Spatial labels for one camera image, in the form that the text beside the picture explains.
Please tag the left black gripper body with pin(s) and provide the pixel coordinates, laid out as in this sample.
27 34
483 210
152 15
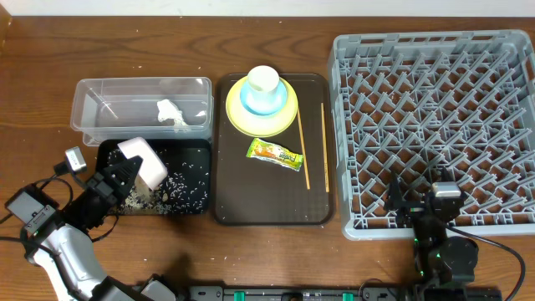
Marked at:
89 211

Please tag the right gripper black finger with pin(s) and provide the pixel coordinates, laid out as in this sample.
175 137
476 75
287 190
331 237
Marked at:
446 176
394 199

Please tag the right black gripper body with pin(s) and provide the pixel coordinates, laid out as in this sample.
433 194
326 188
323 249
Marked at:
413 210

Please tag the white bowl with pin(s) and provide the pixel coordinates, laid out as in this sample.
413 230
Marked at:
152 170

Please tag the rice pile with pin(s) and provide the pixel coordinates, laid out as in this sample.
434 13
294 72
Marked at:
175 192

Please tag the white tissue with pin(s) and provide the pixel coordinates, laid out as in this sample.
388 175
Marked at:
169 114

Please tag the green orange snack wrapper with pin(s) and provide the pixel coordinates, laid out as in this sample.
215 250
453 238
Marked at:
273 153

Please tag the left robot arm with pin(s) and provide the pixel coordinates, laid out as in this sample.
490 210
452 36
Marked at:
57 238

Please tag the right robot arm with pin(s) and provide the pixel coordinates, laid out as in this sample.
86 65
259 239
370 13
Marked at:
446 264

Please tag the grey plastic dishwasher rack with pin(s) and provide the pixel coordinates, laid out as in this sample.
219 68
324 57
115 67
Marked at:
414 104

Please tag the black plastic tray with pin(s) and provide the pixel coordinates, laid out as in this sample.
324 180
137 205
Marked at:
192 167

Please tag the right wooden chopstick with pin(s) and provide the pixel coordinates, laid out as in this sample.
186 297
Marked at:
325 150

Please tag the wooden chopstick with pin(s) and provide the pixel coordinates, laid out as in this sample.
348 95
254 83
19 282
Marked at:
325 150
303 148

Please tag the clear plastic bin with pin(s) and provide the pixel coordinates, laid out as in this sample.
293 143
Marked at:
125 108

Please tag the dark brown serving tray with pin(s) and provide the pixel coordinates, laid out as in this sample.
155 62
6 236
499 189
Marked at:
250 192

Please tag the left wooden chopstick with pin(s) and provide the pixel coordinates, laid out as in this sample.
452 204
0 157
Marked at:
303 148

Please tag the yellow plate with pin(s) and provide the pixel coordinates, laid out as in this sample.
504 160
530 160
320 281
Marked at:
256 125

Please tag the light blue bowl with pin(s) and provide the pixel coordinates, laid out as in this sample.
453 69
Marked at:
280 99

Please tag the cream white cup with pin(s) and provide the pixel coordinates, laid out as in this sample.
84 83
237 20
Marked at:
262 82

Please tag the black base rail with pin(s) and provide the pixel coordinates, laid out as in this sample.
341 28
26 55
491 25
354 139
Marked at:
366 293

